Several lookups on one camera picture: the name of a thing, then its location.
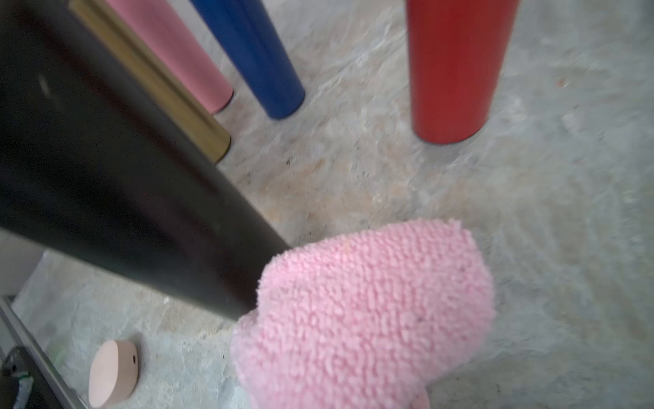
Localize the pink cloth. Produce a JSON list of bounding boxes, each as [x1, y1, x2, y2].
[[231, 220, 496, 408]]

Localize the red thermos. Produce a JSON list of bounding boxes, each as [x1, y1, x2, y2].
[[405, 0, 519, 144]]

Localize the gold thermos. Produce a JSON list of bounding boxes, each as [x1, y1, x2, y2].
[[67, 1, 231, 164]]

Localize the black thermos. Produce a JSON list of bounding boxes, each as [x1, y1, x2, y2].
[[1, 1, 287, 320]]

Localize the pink oval soap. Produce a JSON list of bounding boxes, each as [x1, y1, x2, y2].
[[88, 340, 139, 408]]

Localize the pink thermos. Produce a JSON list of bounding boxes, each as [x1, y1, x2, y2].
[[108, 0, 233, 114]]

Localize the aluminium mounting rail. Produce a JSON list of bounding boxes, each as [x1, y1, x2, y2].
[[1, 297, 85, 409]]

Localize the blue thermos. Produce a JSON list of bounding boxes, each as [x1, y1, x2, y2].
[[191, 0, 306, 119]]

